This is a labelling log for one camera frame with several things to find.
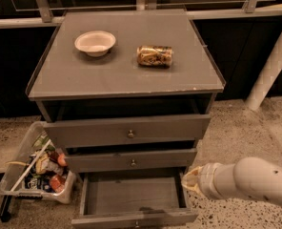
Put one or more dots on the grey bottom drawer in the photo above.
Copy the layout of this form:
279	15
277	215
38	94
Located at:
134	199

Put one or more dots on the grey middle drawer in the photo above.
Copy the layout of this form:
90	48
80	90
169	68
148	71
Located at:
131	161

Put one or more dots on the grey drawer cabinet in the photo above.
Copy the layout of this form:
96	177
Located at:
70	85

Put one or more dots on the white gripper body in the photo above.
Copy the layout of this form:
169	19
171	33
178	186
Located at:
207	180

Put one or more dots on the white stick in bin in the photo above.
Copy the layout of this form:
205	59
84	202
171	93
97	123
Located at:
39	154

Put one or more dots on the crushed golden drink can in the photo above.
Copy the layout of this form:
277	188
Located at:
154	56

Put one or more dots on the grey drawer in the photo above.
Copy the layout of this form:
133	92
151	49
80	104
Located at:
134	199
127	130
131	161

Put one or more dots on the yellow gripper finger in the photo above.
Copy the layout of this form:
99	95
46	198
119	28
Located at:
190	184
193	174

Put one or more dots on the red snack packet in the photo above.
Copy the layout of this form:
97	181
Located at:
57	183

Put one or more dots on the white paper bowl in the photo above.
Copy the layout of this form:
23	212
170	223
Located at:
95	43

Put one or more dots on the clear plastic bin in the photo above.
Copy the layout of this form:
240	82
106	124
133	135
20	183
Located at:
36	183

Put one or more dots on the grey top drawer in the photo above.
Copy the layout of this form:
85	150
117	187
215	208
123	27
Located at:
127	130

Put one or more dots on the white slanted support post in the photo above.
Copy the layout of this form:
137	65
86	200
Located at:
266	78

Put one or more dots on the black tool on floor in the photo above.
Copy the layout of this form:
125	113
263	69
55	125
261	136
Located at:
5	214

